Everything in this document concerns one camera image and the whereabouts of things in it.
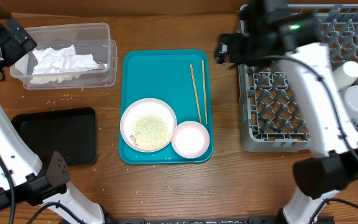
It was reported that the large white plate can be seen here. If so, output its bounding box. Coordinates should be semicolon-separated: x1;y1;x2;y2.
120;98;177;153

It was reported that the white napkin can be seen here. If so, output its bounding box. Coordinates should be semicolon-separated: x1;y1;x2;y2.
69;54;99;72
32;45;76;75

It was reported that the black plastic tray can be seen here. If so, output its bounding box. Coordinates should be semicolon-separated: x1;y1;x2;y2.
11;107;98;166

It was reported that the clear plastic bin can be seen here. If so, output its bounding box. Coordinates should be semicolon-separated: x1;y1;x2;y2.
10;23;117;90

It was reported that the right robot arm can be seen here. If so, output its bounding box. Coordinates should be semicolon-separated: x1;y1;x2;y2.
214;1;358;223

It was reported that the small white plate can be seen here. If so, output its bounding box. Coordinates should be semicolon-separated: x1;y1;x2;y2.
171;121;210;159

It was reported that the wooden chopstick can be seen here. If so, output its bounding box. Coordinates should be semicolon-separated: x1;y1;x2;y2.
190;64;202;124
201;60;208;124

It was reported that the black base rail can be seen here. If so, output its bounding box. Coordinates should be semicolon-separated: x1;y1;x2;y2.
113;216;335;224

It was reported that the white cup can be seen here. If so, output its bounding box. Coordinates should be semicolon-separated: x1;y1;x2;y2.
333;61;358;91

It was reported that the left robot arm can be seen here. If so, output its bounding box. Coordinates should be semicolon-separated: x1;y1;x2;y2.
0;18;114;223

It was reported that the grey dishwasher rack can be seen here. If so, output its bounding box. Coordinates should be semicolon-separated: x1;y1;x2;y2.
238;4;358;152

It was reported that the red snack wrapper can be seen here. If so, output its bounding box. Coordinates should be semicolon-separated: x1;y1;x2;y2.
91;63;107;71

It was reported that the teal serving tray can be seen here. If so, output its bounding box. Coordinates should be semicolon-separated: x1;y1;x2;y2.
118;49;214;165

